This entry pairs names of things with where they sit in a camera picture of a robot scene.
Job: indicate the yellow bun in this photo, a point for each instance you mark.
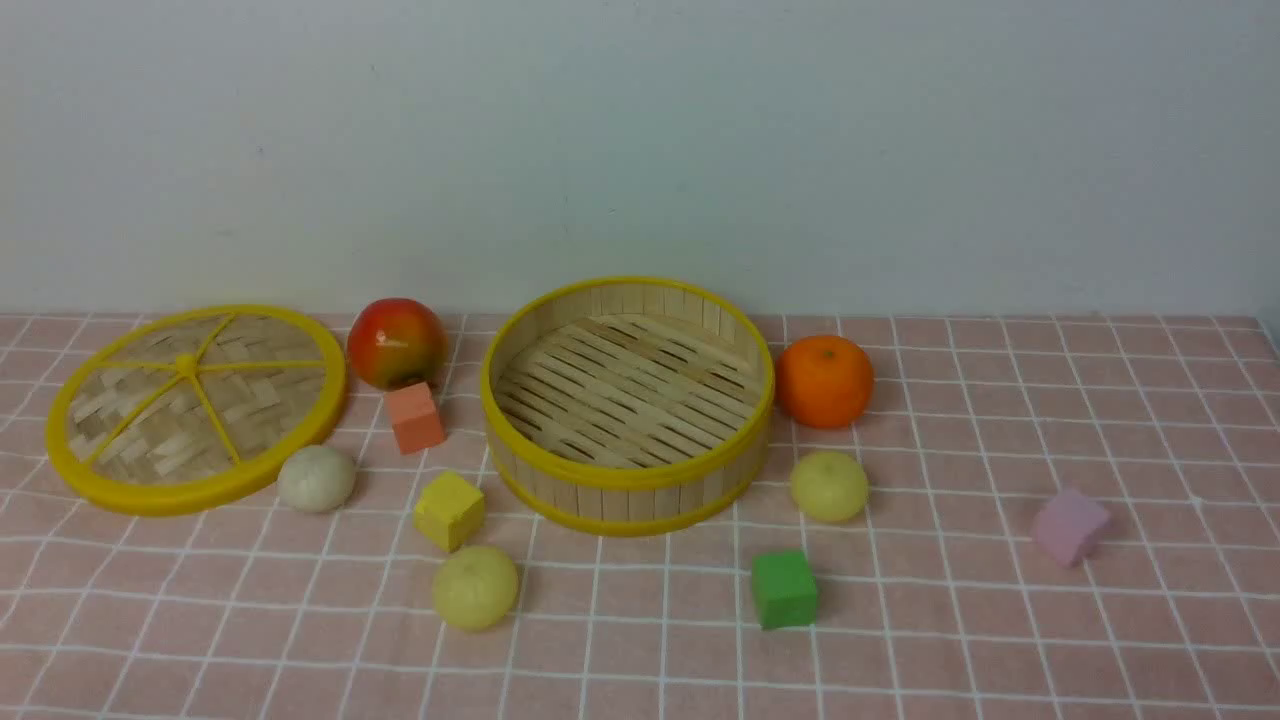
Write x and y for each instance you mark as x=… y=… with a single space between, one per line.
x=475 y=588
x=829 y=486

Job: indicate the white bun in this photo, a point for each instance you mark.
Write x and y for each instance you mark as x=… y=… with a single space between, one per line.
x=316 y=478

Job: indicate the yellow bamboo steamer tray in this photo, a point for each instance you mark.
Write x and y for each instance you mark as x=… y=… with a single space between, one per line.
x=628 y=406

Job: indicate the yellow bamboo steamer lid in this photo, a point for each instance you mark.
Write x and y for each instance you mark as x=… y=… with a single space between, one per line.
x=197 y=409

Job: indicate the orange fruit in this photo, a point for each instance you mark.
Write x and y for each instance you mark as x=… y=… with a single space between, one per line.
x=824 y=381

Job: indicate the orange foam cube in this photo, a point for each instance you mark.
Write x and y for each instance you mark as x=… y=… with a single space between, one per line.
x=414 y=418

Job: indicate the yellow foam cube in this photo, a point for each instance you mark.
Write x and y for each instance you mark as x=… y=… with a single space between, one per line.
x=449 y=510

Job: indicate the red apple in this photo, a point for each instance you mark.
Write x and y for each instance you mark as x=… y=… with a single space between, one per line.
x=395 y=343

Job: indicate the green foam cube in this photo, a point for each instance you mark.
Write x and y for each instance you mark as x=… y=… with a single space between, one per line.
x=784 y=590

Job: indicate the pink foam cube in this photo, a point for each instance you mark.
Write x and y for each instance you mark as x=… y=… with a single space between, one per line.
x=1068 y=526

